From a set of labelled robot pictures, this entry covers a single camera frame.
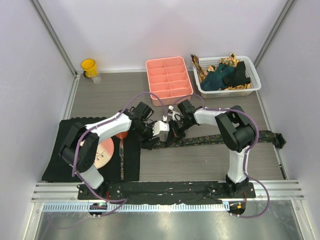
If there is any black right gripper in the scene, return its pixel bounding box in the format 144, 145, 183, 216
166, 118, 193, 146

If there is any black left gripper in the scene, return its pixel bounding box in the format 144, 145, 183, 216
133, 121, 160, 150

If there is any dark patterned necktie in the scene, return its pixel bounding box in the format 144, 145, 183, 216
152, 130, 287, 150

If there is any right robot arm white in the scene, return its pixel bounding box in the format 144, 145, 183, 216
165, 100, 259, 198

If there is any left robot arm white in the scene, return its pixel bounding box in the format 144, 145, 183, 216
58, 101, 154, 200

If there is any orange mug white inside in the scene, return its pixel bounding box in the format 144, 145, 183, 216
115, 131, 129, 140

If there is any black scalloped placemat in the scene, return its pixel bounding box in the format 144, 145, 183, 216
41, 117, 141, 183

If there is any pink and cream plate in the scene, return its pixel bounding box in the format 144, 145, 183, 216
94, 138, 114, 169

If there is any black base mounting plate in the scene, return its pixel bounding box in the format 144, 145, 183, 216
77, 181, 256, 205

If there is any pink divided organizer tray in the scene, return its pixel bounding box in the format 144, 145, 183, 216
145, 56, 194, 107

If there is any teal green tie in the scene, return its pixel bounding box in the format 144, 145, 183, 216
200, 63, 236, 92

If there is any clear small glass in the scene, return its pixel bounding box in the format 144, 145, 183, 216
91, 74, 101, 84

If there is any white plastic basket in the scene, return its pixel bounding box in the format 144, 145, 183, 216
191, 53, 262, 99

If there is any black tie in basket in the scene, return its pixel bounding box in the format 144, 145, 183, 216
222, 61, 251, 88

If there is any yellow plastic cup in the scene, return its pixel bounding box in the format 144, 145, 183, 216
80, 58, 99, 78

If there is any yellow floral tie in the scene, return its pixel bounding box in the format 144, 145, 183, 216
191, 53, 251, 91

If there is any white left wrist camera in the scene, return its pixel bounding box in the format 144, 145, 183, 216
152, 120, 170, 137

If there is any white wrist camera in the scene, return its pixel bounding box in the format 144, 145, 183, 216
152, 120, 170, 137
167, 105, 181, 122

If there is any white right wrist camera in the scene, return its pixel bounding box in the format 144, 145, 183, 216
167, 105, 181, 122

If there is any knife with patterned handle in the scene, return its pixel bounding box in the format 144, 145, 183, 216
119, 139, 124, 181

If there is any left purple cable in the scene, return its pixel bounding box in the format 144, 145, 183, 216
71, 91, 168, 230

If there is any aluminium frame rail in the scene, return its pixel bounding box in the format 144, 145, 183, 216
31, 180, 304, 216

